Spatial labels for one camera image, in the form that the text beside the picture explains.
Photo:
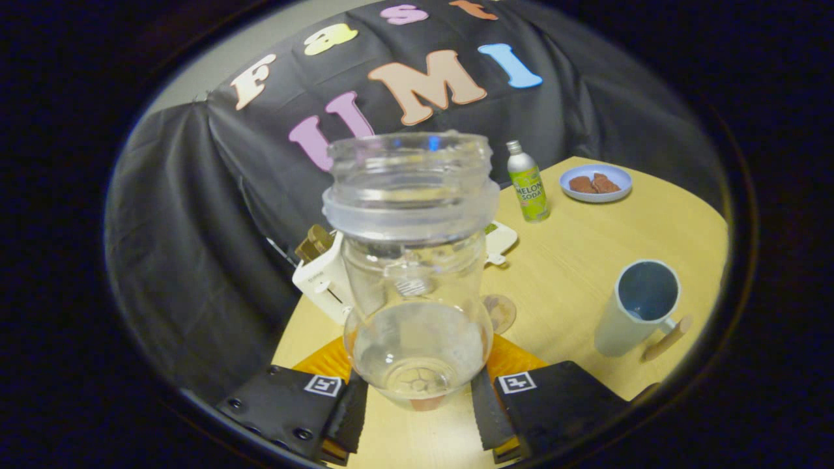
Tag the green soda bottle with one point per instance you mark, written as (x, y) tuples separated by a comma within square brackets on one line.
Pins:
[(529, 189)]

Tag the clear plastic bottle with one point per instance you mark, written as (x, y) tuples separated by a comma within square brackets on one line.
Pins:
[(414, 260)]

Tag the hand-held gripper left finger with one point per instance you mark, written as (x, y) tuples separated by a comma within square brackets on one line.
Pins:
[(287, 404)]

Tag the white paddle-shaped board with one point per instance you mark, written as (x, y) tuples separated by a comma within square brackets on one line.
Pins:
[(503, 240)]

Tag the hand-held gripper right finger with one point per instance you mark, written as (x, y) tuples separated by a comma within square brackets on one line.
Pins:
[(554, 400)]

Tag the black backdrop cloth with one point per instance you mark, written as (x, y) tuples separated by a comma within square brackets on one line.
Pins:
[(195, 228)]

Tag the light blue plate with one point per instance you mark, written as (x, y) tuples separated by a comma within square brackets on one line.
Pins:
[(612, 174)]

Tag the white toaster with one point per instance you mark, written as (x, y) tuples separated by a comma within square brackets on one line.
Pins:
[(322, 286)]

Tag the brown toast slice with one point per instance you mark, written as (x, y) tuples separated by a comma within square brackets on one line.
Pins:
[(314, 242)]

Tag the round brown coaster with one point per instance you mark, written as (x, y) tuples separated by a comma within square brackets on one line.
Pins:
[(503, 314)]

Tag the brown cookie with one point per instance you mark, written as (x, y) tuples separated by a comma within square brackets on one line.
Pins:
[(581, 185), (606, 185)]

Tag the wooden table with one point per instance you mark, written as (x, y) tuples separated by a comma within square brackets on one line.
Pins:
[(573, 267)]

